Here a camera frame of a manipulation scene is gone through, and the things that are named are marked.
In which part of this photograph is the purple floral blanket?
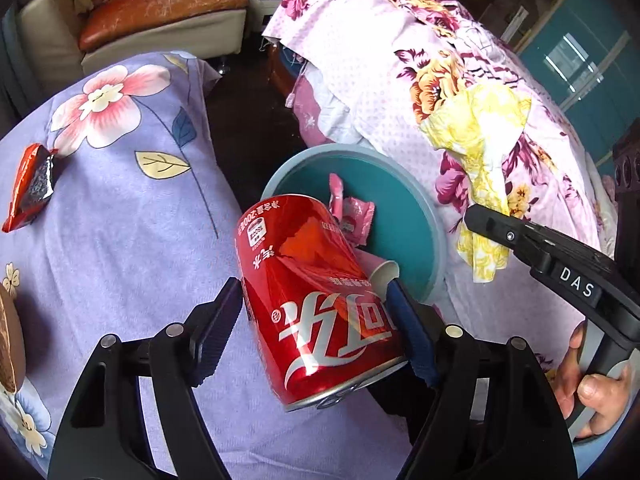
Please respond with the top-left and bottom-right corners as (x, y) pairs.
(0, 50), (416, 480)

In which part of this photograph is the red soda can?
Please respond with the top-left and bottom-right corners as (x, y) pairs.
(235, 193), (408, 412)

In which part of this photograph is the pink floral bedsheet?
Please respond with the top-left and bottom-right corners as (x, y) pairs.
(262, 0), (616, 396)

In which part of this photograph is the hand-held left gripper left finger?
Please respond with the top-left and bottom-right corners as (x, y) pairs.
(47, 276), (244, 480)

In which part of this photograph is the teal cabinet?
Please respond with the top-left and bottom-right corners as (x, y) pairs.
(517, 0), (640, 166)

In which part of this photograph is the paper cup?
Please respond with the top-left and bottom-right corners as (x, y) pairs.
(357, 252), (401, 296)

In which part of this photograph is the pink stick wrapper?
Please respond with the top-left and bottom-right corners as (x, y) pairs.
(328, 173), (346, 221)

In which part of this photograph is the cream armchair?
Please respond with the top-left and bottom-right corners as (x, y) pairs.
(15, 0), (251, 78)

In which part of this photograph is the grey-blue curtain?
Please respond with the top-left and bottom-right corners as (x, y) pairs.
(0, 7), (31, 131)

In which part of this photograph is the yellow patterned napkin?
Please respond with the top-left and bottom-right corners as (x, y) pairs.
(419, 82), (532, 285)

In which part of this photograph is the red foil wrapper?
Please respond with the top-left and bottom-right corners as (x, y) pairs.
(1, 143), (63, 233)

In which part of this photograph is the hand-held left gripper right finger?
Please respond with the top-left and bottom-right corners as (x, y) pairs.
(386, 277), (576, 480)

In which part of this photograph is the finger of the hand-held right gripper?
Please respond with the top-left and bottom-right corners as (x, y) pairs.
(462, 204), (556, 281)

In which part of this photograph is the pink candy wrapper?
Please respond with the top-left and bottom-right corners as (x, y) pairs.
(340, 198), (376, 246)

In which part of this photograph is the brown white wrapper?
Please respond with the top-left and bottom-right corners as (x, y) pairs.
(0, 285), (27, 393)

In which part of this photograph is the orange seat cushion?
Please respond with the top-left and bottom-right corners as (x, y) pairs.
(79, 0), (249, 53)

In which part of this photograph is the teal plastic bin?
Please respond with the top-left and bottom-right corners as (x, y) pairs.
(261, 144), (447, 306)

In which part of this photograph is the person's right hand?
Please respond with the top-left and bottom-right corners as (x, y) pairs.
(554, 321), (633, 436)

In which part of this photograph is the pink bed skirt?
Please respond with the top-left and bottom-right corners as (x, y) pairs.
(285, 67), (373, 150)

